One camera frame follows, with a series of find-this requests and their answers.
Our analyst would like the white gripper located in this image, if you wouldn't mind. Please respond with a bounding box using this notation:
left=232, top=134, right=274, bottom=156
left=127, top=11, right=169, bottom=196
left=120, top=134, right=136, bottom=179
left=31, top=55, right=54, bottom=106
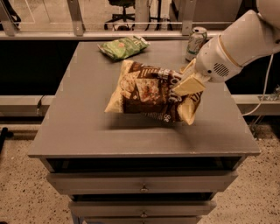
left=172, top=36, right=242, bottom=96

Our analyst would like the brown sea salt chip bag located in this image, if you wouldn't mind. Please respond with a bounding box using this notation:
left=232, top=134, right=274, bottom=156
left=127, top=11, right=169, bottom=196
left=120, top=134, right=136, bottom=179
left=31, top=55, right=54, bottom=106
left=105, top=60, right=204, bottom=125

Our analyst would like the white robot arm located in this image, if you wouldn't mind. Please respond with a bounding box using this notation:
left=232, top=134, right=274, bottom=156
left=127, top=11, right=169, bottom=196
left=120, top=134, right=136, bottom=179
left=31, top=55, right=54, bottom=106
left=172, top=0, right=280, bottom=95

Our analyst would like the green jalapeno chip bag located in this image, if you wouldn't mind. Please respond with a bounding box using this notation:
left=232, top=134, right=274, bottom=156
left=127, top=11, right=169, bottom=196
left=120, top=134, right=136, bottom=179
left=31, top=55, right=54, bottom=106
left=98, top=36, right=150, bottom=60

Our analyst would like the white green soda can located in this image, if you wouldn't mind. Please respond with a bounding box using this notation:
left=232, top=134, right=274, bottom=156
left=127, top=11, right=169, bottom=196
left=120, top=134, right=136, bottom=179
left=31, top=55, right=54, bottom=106
left=185, top=26, right=207, bottom=61

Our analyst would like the black office chair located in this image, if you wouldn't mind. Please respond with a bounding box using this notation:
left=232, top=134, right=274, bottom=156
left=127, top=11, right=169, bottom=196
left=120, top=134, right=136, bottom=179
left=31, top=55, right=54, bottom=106
left=104, top=0, right=136, bottom=30

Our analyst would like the upper grey drawer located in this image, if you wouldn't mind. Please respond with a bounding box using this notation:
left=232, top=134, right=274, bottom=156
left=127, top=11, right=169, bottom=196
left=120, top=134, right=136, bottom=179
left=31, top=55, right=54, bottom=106
left=47, top=171, right=238, bottom=195

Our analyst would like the grey drawer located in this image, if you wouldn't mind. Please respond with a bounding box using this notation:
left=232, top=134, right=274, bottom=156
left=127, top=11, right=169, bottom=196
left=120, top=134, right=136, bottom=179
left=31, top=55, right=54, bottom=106
left=69, top=201, right=216, bottom=218
left=47, top=171, right=238, bottom=195

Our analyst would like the grey drawer cabinet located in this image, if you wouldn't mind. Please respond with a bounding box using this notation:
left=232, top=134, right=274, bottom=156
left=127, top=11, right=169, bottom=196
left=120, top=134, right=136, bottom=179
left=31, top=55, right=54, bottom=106
left=29, top=42, right=259, bottom=224

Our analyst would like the lower grey drawer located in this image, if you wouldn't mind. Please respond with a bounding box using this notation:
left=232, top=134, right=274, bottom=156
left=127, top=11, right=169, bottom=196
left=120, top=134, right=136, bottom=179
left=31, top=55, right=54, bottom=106
left=69, top=201, right=216, bottom=218

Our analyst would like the white cable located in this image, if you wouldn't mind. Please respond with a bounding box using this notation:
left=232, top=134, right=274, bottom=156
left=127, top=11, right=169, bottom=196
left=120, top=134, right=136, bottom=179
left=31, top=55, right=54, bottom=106
left=241, top=52, right=275, bottom=117

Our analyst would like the black cable on ledge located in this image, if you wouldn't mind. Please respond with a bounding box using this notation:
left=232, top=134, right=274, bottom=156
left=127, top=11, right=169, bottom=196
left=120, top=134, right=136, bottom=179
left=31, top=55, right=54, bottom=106
left=36, top=94, right=46, bottom=117

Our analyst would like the metal window rail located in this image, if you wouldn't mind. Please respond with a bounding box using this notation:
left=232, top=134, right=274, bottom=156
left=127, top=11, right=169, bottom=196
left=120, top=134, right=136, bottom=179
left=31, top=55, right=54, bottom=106
left=0, top=0, right=235, bottom=41

